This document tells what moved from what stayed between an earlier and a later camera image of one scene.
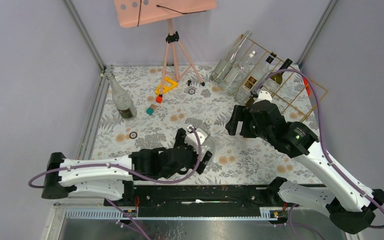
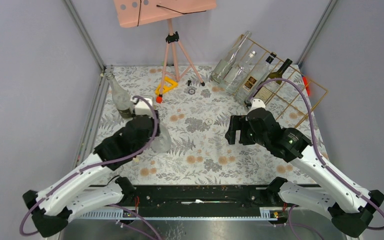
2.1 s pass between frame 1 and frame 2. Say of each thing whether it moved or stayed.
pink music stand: stayed
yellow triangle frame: stayed
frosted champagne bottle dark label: stayed
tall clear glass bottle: stayed
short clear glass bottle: moved
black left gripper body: moved
